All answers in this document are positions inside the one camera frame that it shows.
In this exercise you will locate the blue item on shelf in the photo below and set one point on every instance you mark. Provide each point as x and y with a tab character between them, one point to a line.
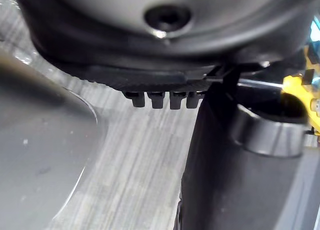
315	34

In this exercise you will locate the yellow metal shelf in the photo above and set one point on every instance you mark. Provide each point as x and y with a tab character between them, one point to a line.
308	90

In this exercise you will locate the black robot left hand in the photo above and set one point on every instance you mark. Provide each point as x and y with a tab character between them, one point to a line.
225	165

